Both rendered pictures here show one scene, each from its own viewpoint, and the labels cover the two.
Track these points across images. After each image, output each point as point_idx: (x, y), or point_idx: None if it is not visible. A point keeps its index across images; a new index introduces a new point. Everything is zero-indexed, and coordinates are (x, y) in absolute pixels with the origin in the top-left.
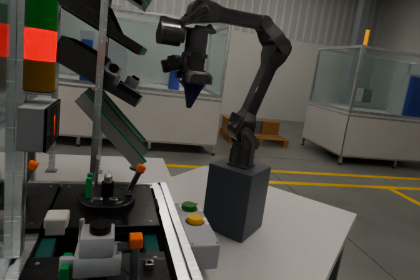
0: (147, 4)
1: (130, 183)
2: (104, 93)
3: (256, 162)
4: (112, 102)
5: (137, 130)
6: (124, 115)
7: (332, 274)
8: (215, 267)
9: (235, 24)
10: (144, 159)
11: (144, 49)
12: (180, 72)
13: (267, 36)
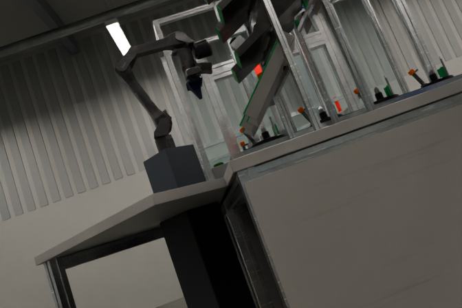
0: None
1: (251, 137)
2: (278, 42)
3: (150, 157)
4: (271, 55)
5: (251, 97)
6: (260, 75)
7: None
8: None
9: (156, 51)
10: (243, 129)
11: (218, 37)
12: (196, 69)
13: (123, 58)
